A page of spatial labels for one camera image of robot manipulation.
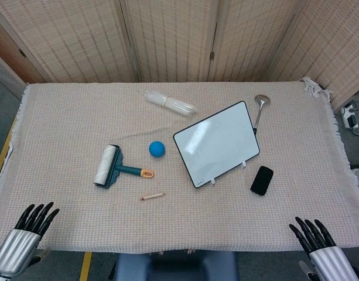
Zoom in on blue rubber ball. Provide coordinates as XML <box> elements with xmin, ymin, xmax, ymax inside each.
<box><xmin>148</xmin><ymin>140</ymin><xmax>167</xmax><ymax>159</ymax></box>

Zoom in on black framed whiteboard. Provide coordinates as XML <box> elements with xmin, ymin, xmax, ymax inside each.
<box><xmin>173</xmin><ymin>100</ymin><xmax>261</xmax><ymax>189</ymax></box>

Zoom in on teal lint roller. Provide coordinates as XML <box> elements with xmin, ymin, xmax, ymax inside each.
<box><xmin>93</xmin><ymin>144</ymin><xmax>155</xmax><ymax>190</ymax></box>

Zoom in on wooden stick with red tip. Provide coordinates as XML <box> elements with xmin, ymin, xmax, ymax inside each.
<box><xmin>140</xmin><ymin>192</ymin><xmax>167</xmax><ymax>202</ymax></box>

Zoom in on woven folding screen panel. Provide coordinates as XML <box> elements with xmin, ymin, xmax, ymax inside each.
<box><xmin>0</xmin><ymin>0</ymin><xmax>142</xmax><ymax>84</ymax></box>
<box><xmin>0</xmin><ymin>11</ymin><xmax>47</xmax><ymax>85</ymax></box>
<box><xmin>207</xmin><ymin>0</ymin><xmax>307</xmax><ymax>83</ymax></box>
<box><xmin>119</xmin><ymin>0</ymin><xmax>224</xmax><ymax>83</ymax></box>
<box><xmin>266</xmin><ymin>0</ymin><xmax>359</xmax><ymax>109</ymax></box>

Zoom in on blue robot torso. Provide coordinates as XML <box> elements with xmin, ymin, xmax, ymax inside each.
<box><xmin>113</xmin><ymin>251</ymin><xmax>240</xmax><ymax>281</ymax></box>

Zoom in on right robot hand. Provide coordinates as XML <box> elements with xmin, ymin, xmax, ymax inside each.
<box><xmin>289</xmin><ymin>216</ymin><xmax>359</xmax><ymax>281</ymax></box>

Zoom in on white power strip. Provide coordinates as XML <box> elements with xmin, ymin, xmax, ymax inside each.
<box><xmin>340</xmin><ymin>104</ymin><xmax>359</xmax><ymax>129</ymax></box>

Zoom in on metal ladle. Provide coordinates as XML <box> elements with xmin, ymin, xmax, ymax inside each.
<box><xmin>252</xmin><ymin>94</ymin><xmax>271</xmax><ymax>132</ymax></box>

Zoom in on black eraser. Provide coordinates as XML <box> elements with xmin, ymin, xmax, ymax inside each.
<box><xmin>249</xmin><ymin>165</ymin><xmax>275</xmax><ymax>196</ymax></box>

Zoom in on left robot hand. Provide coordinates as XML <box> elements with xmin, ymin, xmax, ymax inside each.
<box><xmin>0</xmin><ymin>201</ymin><xmax>60</xmax><ymax>277</ymax></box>

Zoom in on clear plastic straw bundle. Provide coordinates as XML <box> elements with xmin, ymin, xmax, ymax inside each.
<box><xmin>143</xmin><ymin>90</ymin><xmax>197</xmax><ymax>118</ymax></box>

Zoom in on beige waffle tablecloth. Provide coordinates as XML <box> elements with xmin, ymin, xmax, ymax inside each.
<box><xmin>0</xmin><ymin>76</ymin><xmax>359</xmax><ymax>255</ymax></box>

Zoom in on white tablet stand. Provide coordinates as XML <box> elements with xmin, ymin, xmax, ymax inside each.
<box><xmin>210</xmin><ymin>160</ymin><xmax>248</xmax><ymax>186</ymax></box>

